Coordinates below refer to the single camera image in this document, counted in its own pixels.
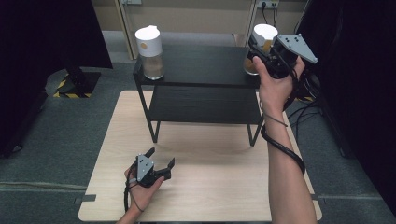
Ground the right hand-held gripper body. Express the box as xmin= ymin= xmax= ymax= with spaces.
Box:
xmin=264 ymin=33 xmax=318 ymax=79

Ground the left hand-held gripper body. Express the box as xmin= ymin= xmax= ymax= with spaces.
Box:
xmin=132 ymin=153 xmax=172 ymax=189

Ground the white-lid jar brown powder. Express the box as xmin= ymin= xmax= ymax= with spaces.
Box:
xmin=243 ymin=23 xmax=279 ymax=77

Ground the black two-tier metal shelf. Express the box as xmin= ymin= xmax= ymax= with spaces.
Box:
xmin=133 ymin=45 xmax=265 ymax=147

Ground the white-lid jar pale powder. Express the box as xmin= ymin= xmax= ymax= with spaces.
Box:
xmin=134 ymin=24 xmax=165 ymax=81

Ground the person's left hand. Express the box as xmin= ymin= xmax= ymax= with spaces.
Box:
xmin=124 ymin=167 xmax=166 ymax=213

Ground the person's right hand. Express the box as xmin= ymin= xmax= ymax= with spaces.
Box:
xmin=252 ymin=56 xmax=306 ymax=115

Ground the black curtain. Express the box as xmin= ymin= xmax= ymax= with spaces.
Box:
xmin=295 ymin=0 xmax=396 ymax=216
xmin=0 ymin=0 xmax=114 ymax=160

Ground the black stand base striped tape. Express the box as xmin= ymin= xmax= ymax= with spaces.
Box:
xmin=53 ymin=66 xmax=102 ymax=99

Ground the white wall trunking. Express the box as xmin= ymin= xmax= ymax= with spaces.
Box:
xmin=114 ymin=0 xmax=138 ymax=61
xmin=245 ymin=0 xmax=260 ymax=45

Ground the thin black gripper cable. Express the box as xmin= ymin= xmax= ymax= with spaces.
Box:
xmin=123 ymin=161 xmax=146 ymax=214

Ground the thick black gripper cable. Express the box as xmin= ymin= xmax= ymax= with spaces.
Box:
xmin=261 ymin=69 xmax=323 ymax=175

